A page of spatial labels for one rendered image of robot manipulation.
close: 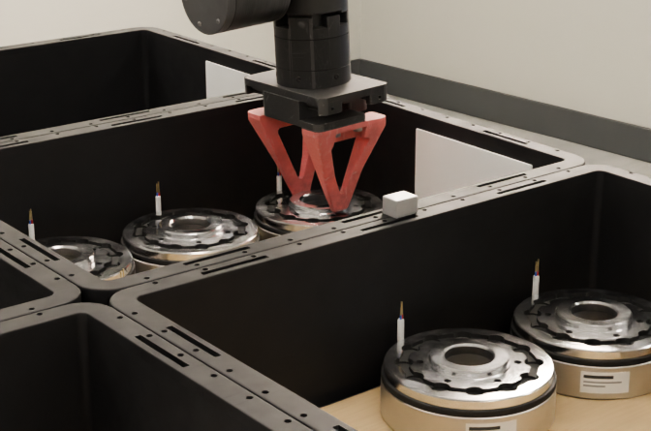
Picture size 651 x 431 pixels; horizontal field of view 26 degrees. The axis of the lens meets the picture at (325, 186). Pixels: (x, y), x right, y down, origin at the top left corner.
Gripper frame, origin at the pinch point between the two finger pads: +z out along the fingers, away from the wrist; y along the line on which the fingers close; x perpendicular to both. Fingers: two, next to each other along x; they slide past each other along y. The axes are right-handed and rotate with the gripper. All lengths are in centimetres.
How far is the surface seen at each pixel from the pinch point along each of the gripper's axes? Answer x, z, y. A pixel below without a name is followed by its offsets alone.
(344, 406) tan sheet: -16.3, 4.2, 23.2
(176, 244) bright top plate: -13.6, 0.5, 0.6
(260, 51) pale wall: 198, 68, -294
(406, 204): -9.1, -6.4, 21.1
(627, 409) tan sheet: -3.1, 5.0, 33.9
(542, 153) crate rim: 7.8, -5.0, 16.5
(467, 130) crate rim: 7.8, -5.2, 8.7
